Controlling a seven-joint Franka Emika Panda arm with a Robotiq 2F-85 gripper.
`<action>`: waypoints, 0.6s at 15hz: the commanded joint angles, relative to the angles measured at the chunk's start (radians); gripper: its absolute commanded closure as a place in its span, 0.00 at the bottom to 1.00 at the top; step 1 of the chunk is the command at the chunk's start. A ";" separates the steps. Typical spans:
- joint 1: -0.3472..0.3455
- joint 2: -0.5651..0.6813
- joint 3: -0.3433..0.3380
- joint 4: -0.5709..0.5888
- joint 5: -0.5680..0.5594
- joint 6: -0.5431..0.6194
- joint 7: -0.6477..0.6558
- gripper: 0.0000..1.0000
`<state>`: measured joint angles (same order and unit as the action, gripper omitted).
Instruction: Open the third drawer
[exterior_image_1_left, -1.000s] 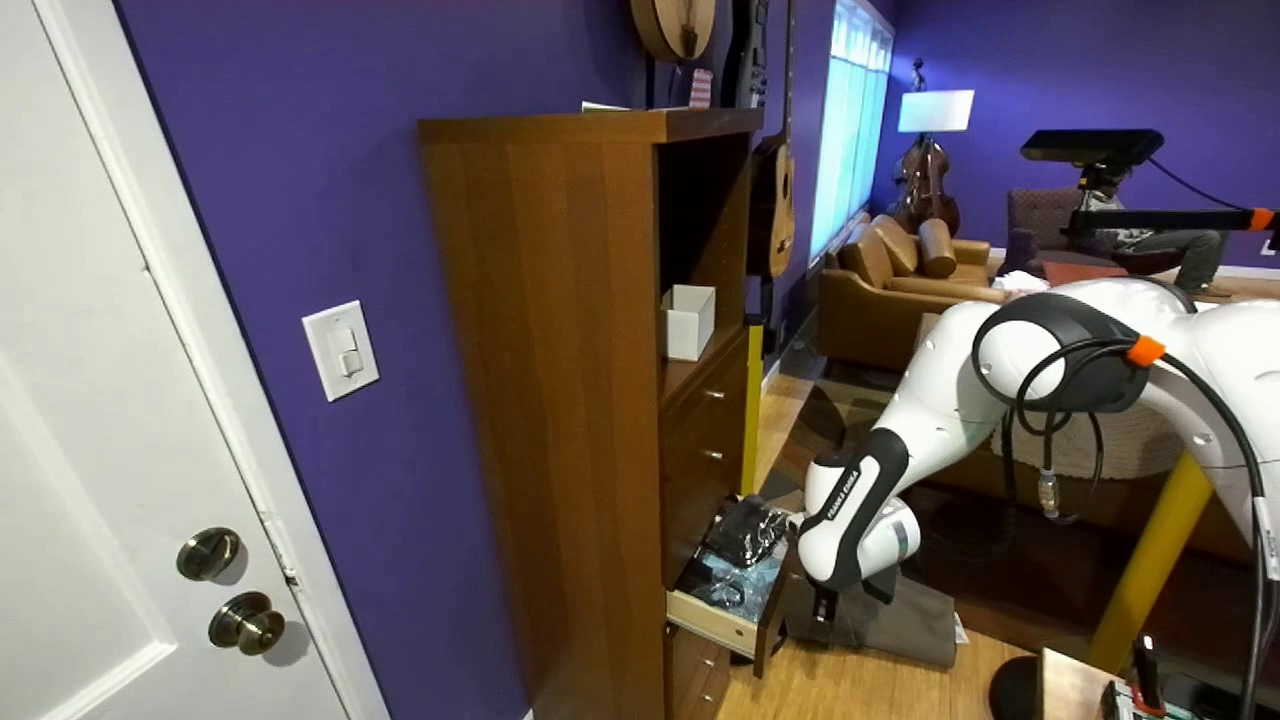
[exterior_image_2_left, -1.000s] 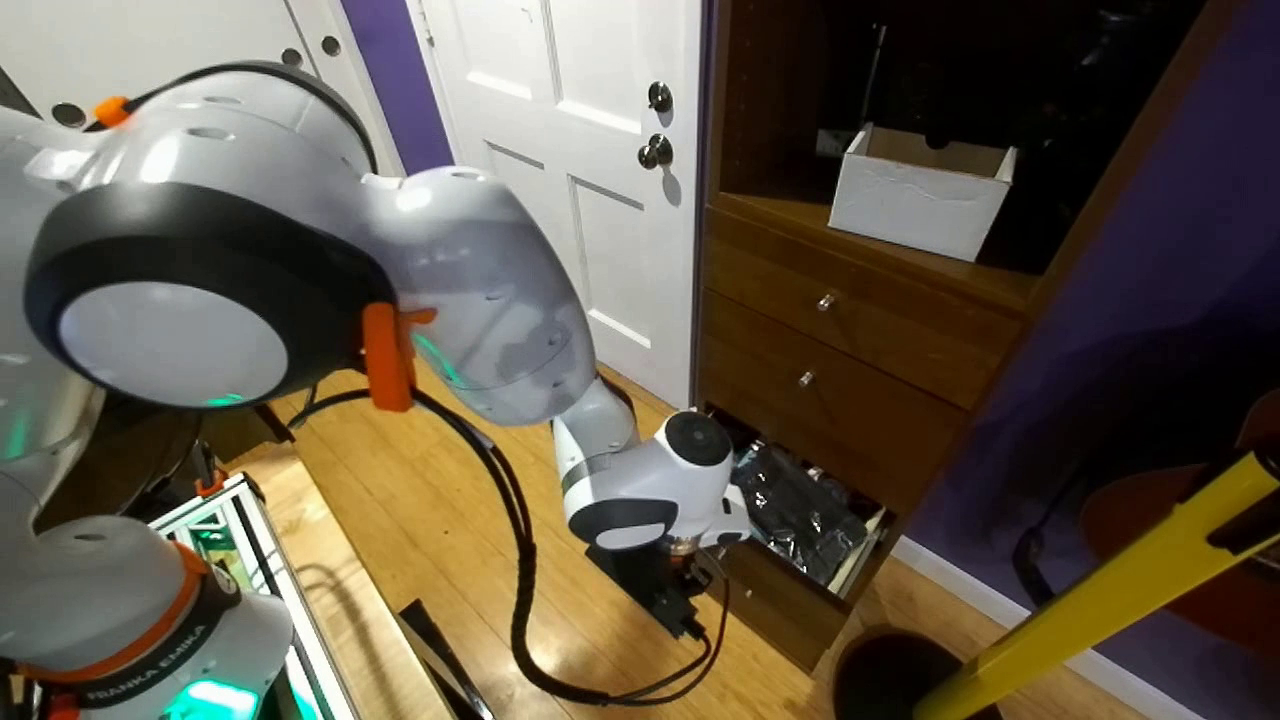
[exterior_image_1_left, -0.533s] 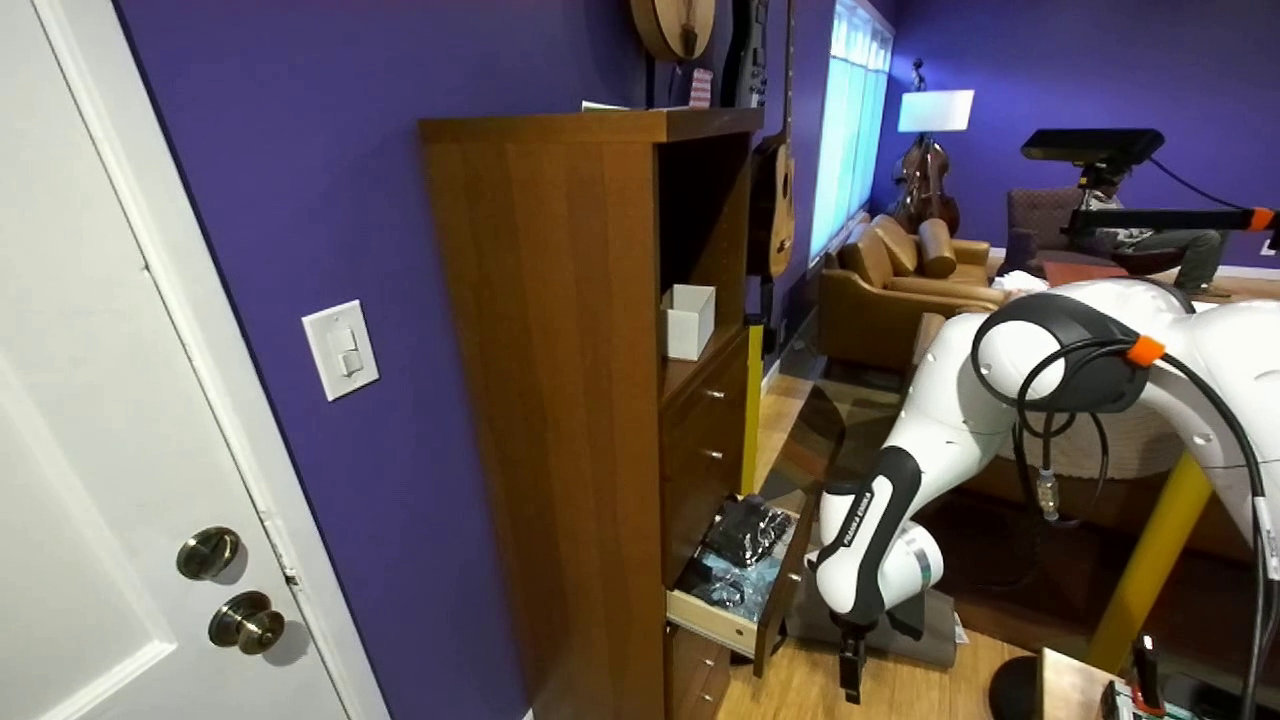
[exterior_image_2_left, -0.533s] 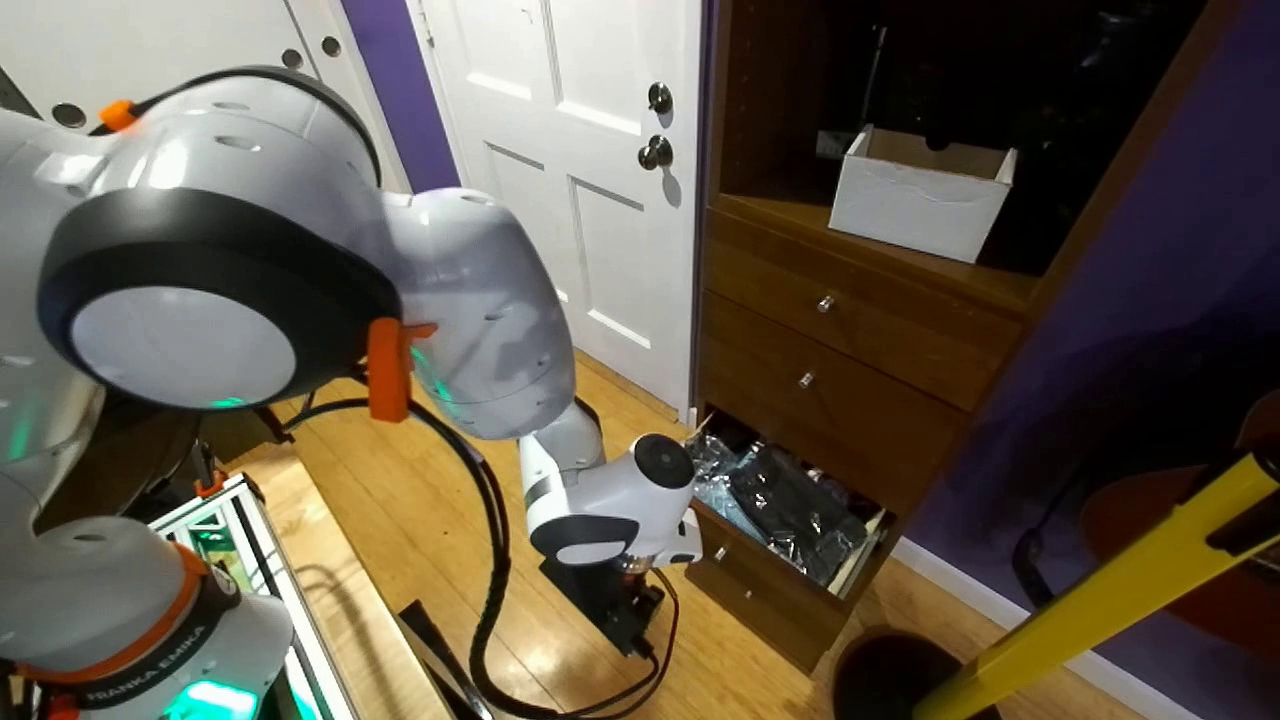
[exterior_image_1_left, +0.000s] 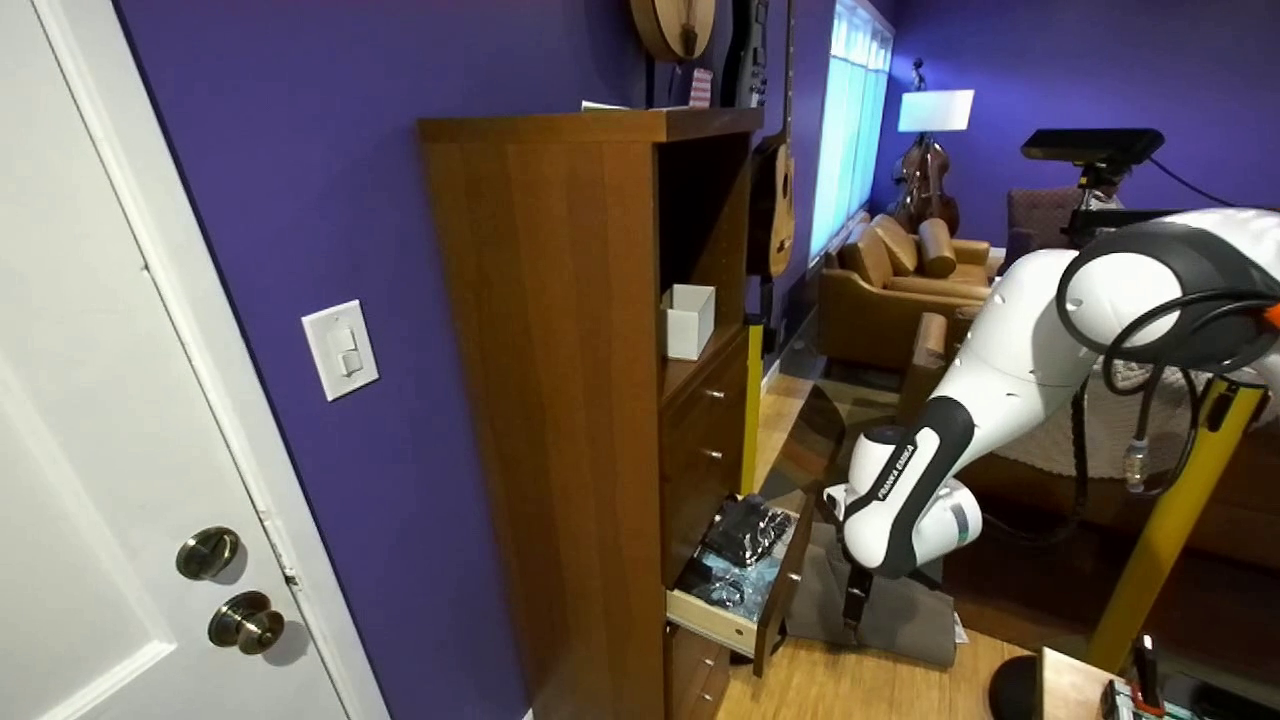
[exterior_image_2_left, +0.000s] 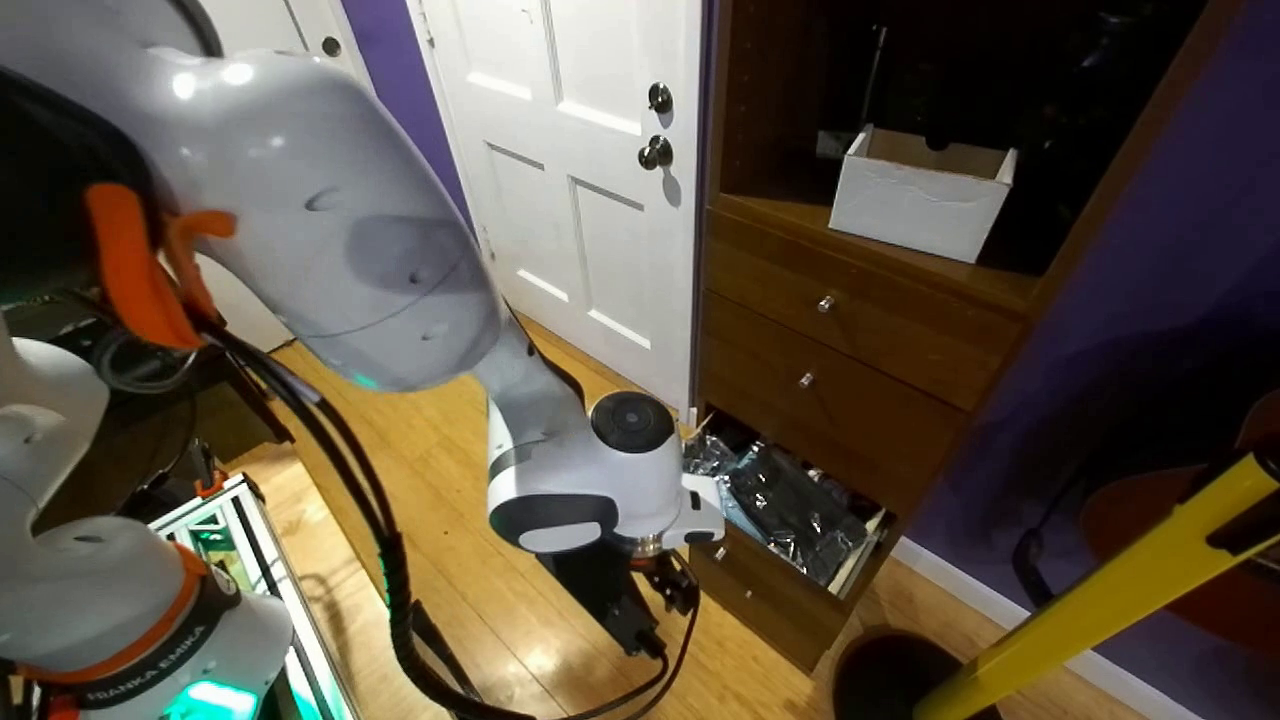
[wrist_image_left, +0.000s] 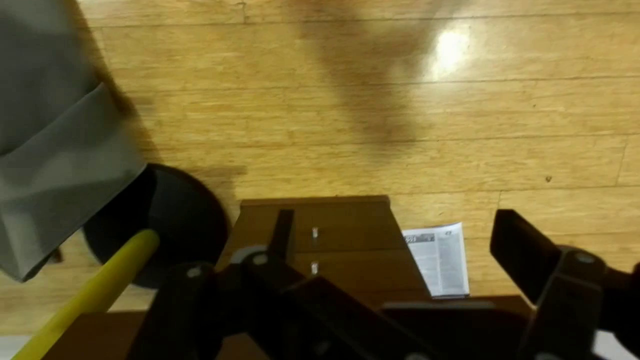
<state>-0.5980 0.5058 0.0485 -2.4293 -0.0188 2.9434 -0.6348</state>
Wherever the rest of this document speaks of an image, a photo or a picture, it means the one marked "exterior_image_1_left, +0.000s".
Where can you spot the silver round door knob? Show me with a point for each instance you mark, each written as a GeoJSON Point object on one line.
{"type": "Point", "coordinates": [247, 622]}

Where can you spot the white lamp shade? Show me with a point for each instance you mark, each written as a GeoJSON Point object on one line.
{"type": "Point", "coordinates": [938, 108]}

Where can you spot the tan leather sofa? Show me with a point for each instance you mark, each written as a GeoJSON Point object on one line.
{"type": "Point", "coordinates": [867, 323]}

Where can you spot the brown acoustic guitar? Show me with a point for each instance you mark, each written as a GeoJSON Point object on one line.
{"type": "Point", "coordinates": [782, 202]}

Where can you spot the grey cloth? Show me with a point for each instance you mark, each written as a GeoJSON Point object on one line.
{"type": "Point", "coordinates": [920, 622]}

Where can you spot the teal item in plastic bag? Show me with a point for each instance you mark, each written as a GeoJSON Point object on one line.
{"type": "Point", "coordinates": [712, 587]}

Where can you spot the round wooden instrument body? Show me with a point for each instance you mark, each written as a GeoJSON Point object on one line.
{"type": "Point", "coordinates": [675, 24]}

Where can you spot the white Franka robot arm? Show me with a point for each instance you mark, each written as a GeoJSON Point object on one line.
{"type": "Point", "coordinates": [1027, 344]}

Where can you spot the yellow pole with round base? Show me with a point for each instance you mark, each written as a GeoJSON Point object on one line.
{"type": "Point", "coordinates": [755, 401]}

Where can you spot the black clothing in plastic bag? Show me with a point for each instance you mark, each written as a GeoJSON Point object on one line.
{"type": "Point", "coordinates": [745, 531]}

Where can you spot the black vertical pole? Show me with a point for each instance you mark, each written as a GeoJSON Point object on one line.
{"type": "Point", "coordinates": [755, 54]}

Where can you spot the brown wooden drawer cabinet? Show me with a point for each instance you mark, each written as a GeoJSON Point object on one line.
{"type": "Point", "coordinates": [563, 401]}

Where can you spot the white light switch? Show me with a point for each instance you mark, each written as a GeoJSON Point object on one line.
{"type": "Point", "coordinates": [343, 348]}

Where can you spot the red black hand tool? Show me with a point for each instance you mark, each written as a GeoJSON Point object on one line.
{"type": "Point", "coordinates": [1145, 673]}

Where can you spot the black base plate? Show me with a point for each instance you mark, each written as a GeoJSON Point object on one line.
{"type": "Point", "coordinates": [1015, 695]}

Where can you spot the tan sofa cushion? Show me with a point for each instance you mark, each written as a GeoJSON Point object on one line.
{"type": "Point", "coordinates": [897, 244]}
{"type": "Point", "coordinates": [938, 244]}

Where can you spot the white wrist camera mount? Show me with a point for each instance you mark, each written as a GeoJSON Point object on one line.
{"type": "Point", "coordinates": [839, 501]}

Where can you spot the yellow slanted frame pole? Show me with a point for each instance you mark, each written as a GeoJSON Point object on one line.
{"type": "Point", "coordinates": [1165, 547]}

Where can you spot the small pink card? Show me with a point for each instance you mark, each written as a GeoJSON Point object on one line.
{"type": "Point", "coordinates": [700, 89]}

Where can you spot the dark brown sofa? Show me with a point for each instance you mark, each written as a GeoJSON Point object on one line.
{"type": "Point", "coordinates": [1041, 492]}

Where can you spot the white open box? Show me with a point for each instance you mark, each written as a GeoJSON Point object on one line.
{"type": "Point", "coordinates": [689, 323]}

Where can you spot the white panel door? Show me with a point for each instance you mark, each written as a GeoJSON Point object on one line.
{"type": "Point", "coordinates": [82, 334]}

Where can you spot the bright window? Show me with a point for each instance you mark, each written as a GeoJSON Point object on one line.
{"type": "Point", "coordinates": [845, 132]}

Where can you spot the white paper sheet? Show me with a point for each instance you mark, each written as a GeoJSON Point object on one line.
{"type": "Point", "coordinates": [600, 104]}

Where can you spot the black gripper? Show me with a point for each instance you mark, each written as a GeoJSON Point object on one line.
{"type": "Point", "coordinates": [863, 589]}

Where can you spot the brown wooden drawer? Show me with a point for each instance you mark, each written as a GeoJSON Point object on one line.
{"type": "Point", "coordinates": [700, 475]}
{"type": "Point", "coordinates": [700, 406]}
{"type": "Point", "coordinates": [685, 652]}
{"type": "Point", "coordinates": [692, 705]}
{"type": "Point", "coordinates": [787, 602]}

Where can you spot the silver deadbolt knob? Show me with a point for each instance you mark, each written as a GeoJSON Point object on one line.
{"type": "Point", "coordinates": [211, 552]}

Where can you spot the brown armchair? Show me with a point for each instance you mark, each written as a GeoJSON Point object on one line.
{"type": "Point", "coordinates": [1041, 225]}

